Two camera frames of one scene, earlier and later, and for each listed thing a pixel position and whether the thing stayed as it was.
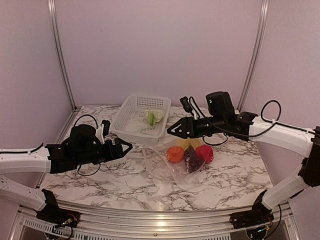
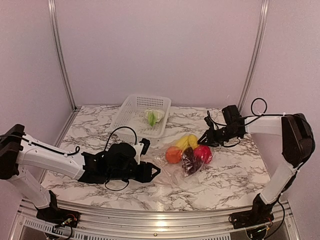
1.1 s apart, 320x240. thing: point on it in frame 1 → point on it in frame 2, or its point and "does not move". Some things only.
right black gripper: (185, 121) → (211, 141)
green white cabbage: (154, 115) does not move
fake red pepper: (205, 152) does not move
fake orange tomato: (175, 154) does not move
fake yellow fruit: (186, 142) does not move
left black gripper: (118, 153) → (145, 175)
